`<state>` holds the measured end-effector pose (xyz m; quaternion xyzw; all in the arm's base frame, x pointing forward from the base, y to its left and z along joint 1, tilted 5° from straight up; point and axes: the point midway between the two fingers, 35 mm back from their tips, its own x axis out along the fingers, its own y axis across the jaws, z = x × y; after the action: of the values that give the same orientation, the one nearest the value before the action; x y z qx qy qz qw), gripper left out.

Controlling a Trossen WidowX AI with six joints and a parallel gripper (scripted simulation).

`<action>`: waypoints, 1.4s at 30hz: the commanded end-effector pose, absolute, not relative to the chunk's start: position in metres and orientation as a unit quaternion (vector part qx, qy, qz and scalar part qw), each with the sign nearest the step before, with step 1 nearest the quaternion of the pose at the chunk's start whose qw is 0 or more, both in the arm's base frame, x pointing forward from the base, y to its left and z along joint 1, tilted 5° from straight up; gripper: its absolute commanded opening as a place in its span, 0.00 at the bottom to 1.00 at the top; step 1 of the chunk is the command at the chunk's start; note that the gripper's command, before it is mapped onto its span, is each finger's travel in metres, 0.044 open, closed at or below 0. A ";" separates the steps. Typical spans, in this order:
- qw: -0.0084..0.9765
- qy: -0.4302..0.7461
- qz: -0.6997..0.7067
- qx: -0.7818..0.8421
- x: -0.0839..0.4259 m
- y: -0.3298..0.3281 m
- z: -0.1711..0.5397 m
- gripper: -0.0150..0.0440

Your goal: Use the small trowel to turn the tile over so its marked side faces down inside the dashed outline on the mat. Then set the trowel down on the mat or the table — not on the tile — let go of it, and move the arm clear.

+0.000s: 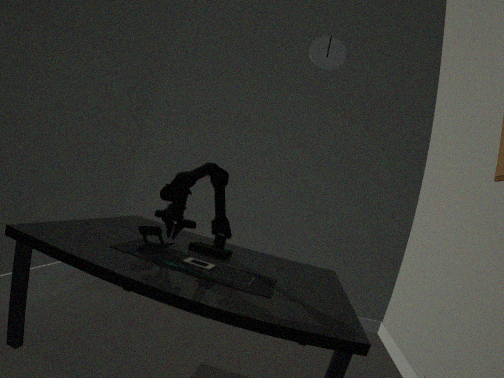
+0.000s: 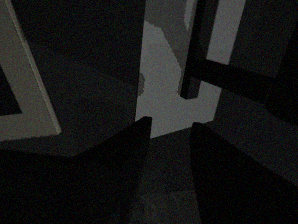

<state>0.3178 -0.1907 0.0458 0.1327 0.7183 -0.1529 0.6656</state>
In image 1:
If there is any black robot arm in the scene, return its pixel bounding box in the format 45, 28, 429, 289
160, 162, 232, 250

